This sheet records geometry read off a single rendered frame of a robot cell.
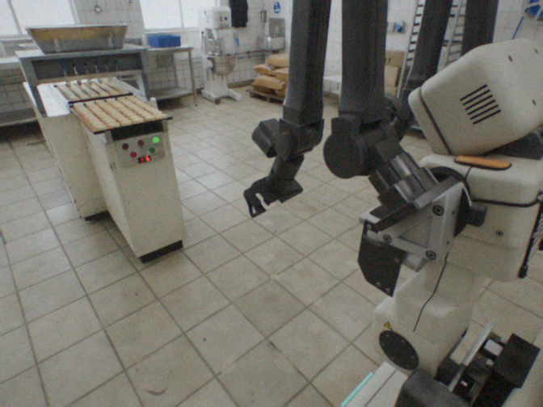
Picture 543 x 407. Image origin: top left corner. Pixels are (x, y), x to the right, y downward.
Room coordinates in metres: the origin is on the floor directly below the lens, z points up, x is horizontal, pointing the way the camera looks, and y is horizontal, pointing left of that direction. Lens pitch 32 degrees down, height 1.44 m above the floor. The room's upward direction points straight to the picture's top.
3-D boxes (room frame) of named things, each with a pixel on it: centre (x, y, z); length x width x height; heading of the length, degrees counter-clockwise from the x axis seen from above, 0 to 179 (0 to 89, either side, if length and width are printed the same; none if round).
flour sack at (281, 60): (5.88, -0.26, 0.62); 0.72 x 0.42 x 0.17; 47
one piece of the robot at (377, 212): (0.62, -0.33, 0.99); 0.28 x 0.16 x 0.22; 131
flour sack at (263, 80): (5.76, -0.05, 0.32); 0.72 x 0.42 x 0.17; 45
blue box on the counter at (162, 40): (5.49, 1.63, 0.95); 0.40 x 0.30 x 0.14; 134
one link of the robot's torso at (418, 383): (0.48, -0.37, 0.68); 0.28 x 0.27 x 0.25; 131
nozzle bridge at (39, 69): (2.33, 1.23, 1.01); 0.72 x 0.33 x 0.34; 127
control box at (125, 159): (1.64, 0.71, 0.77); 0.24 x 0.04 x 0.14; 127
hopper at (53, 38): (2.33, 1.23, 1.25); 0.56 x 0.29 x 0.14; 127
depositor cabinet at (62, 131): (2.71, 1.52, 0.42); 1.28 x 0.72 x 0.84; 37
